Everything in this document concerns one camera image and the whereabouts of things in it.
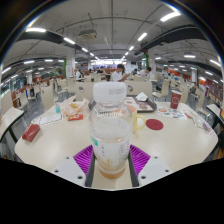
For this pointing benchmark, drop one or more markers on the person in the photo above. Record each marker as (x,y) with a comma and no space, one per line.
(145,72)
(117,76)

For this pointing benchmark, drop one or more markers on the clear plastic packet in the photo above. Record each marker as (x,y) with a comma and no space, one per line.
(203,125)

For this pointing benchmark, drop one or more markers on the clear food wrapper bag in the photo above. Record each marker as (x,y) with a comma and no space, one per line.
(75,107)

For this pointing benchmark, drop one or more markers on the small red sauce packet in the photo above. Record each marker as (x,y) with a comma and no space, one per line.
(75,117)

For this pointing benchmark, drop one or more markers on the white paper napkin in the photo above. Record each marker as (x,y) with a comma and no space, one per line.
(141,97)

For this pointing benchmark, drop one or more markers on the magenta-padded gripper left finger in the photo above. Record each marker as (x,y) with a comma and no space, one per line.
(81,158)

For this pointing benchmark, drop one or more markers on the flat round red coaster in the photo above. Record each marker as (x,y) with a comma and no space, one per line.
(154,124)

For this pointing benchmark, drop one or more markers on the far beige chairs group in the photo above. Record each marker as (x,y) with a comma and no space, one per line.
(47,96)

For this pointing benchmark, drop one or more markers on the red paper cup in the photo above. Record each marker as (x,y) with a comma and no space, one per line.
(175,99)

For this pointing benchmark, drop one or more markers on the ceiling lights group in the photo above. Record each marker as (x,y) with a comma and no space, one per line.
(170,16)

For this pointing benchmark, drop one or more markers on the white paper leaflet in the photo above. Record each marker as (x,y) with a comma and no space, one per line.
(50,119)

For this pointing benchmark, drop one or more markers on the ceiling air conditioner unit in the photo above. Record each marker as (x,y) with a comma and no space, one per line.
(88,34)

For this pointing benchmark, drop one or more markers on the dark food tray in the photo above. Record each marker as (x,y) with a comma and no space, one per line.
(145,105)

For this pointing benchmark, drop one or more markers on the colourful sticker sheet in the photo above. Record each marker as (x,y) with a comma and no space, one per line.
(171,113)

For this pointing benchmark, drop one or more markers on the clear plastic drink bottle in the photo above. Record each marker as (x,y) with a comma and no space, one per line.
(110,133)

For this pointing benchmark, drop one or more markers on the yellow mug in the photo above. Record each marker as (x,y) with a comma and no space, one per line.
(137,121)

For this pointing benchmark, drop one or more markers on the beige side table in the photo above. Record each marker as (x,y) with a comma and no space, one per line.
(216,111)
(10,120)

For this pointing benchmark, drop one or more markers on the beige wooden chair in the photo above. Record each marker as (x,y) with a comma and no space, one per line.
(83,90)
(140,87)

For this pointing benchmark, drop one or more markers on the red flat packet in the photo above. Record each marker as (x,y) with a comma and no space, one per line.
(31,132)

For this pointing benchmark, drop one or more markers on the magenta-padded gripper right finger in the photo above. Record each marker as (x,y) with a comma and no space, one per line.
(140,158)

